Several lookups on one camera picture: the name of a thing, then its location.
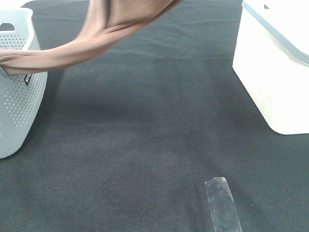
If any brown microfibre towel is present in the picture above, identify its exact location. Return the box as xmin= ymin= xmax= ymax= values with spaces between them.
xmin=0 ymin=0 xmax=180 ymax=75

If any black table cloth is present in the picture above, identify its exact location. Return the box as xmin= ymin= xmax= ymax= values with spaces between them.
xmin=0 ymin=0 xmax=309 ymax=232

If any clear tape strip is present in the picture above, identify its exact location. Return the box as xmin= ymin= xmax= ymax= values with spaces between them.
xmin=205 ymin=177 xmax=242 ymax=232

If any white plastic storage bin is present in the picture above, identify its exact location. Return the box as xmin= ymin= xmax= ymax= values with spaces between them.
xmin=232 ymin=0 xmax=309 ymax=135

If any grey perforated laundry basket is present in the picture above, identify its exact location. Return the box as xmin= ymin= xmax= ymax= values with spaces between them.
xmin=0 ymin=8 xmax=48 ymax=159

